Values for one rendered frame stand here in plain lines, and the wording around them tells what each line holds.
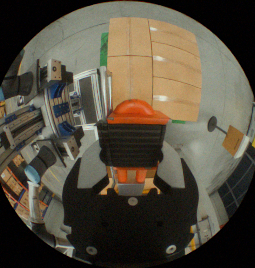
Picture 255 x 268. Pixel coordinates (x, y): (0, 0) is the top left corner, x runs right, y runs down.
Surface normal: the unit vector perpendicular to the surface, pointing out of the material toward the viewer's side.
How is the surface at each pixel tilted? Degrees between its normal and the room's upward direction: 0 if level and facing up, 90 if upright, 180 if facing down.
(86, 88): 0
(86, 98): 0
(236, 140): 90
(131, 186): 0
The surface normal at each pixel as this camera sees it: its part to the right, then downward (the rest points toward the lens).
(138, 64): -0.04, 0.46
